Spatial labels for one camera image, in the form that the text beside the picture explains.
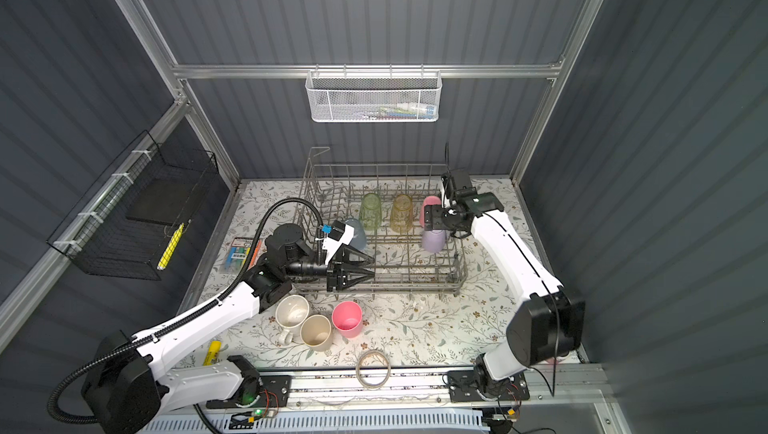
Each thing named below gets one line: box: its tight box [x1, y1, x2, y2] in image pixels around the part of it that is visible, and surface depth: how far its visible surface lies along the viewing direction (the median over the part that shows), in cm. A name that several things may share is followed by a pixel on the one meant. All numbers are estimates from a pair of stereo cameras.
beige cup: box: [300, 314, 333, 352], surface depth 79 cm
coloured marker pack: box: [224, 237, 268, 273], surface depth 98 cm
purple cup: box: [422, 229, 446, 253], surface depth 92 cm
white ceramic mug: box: [275, 294, 310, 345], surface depth 80 cm
